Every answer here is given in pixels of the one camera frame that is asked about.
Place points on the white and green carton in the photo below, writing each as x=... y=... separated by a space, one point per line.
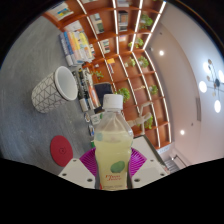
x=96 y=119

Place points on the ceiling air vent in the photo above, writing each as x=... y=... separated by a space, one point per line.
x=198 y=109

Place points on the wooden wall shelf unit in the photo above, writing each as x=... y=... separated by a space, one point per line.
x=133 y=40

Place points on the yellow juice bottle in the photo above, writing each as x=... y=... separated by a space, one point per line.
x=113 y=150

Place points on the dark book stack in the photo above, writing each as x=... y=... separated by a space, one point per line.
x=87 y=90

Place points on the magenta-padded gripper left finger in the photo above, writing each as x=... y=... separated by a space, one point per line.
x=76 y=173

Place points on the round recessed ceiling spotlight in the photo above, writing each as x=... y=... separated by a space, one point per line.
x=182 y=132
x=161 y=52

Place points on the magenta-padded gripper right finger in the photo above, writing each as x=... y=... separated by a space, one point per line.
x=148 y=173

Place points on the white cup with triangle pattern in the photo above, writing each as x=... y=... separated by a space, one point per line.
x=48 y=95

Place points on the flat round red coaster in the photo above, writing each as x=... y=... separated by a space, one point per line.
x=61 y=150

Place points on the colourful book stack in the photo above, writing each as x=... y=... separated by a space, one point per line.
x=76 y=46

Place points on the multi-bulb ceiling lamp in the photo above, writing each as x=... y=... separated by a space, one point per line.
x=215 y=85

